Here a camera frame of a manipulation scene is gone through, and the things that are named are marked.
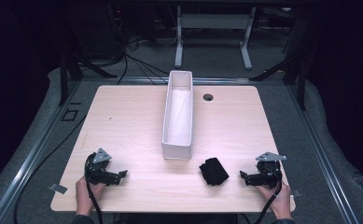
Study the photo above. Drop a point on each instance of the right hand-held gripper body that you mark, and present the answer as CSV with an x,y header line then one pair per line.
x,y
268,175

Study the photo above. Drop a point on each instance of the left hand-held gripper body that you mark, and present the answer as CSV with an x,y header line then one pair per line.
x,y
96,172

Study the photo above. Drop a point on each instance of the person's left hand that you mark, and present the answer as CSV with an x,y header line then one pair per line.
x,y
83,197

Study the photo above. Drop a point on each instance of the person's right hand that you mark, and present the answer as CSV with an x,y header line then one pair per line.
x,y
281,202

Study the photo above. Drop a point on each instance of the black folded cloth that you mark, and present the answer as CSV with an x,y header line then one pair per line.
x,y
214,172

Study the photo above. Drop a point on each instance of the grey tape piece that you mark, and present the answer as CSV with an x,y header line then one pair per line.
x,y
296,193
58,188

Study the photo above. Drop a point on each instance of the long white box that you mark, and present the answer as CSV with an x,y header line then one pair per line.
x,y
176,152

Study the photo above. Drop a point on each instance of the black metal stand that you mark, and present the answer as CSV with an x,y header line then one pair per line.
x,y
64,77
300,81

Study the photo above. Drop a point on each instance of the silver metal floor rail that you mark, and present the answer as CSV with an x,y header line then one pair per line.
x,y
325,158
30,158
219,80

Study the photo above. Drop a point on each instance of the white metal desk frame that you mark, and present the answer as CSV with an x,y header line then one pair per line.
x,y
213,21

